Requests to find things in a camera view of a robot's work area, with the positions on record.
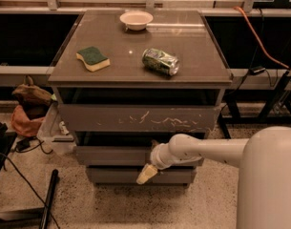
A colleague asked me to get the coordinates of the grey top drawer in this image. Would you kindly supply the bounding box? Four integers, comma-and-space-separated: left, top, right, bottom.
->
58, 104, 220, 133

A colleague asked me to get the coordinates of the black floor charger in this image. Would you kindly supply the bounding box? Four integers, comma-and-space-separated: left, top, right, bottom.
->
14, 138, 31, 152

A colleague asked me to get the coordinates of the green soda can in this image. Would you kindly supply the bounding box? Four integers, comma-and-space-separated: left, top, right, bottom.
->
142, 48, 179, 76

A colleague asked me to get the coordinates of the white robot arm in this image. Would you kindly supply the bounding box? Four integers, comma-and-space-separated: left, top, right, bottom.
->
136, 126, 291, 229

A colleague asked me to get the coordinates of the black table frame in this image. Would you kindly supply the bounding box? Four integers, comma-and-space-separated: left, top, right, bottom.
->
218, 69, 291, 138

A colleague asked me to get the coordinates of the black stand leg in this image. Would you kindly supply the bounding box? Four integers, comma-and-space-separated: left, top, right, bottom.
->
0, 169, 59, 229

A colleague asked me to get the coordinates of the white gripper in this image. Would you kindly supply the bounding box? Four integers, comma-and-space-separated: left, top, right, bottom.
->
136, 139, 182, 185

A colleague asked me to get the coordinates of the orange cable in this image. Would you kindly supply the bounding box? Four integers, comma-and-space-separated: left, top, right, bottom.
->
233, 5, 291, 71

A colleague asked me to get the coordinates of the orange cloth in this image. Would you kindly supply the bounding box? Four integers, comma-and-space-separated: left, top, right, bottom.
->
11, 105, 45, 137

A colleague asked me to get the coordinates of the black floor cable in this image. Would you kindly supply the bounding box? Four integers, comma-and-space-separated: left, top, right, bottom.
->
0, 150, 61, 229

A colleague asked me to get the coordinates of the white paper bowl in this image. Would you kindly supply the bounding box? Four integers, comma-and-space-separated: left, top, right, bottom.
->
119, 10, 154, 31

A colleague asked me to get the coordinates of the grey drawer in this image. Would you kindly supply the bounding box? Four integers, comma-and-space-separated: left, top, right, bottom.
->
74, 140, 206, 168
58, 104, 220, 133
86, 166, 197, 184

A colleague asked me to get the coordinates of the brown cloth bag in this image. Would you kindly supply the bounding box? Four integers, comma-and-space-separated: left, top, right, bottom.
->
12, 75, 52, 107

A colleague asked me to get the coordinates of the black power adapter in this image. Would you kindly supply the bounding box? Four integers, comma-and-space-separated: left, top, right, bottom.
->
249, 66, 265, 75

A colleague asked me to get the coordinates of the grey bottom drawer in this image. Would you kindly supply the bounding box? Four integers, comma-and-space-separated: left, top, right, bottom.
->
86, 166, 197, 184

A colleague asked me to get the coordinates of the grey drawer cabinet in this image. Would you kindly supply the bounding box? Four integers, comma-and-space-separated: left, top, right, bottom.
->
47, 9, 234, 189

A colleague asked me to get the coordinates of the green yellow sponge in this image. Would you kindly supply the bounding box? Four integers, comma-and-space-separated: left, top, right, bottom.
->
76, 47, 110, 72

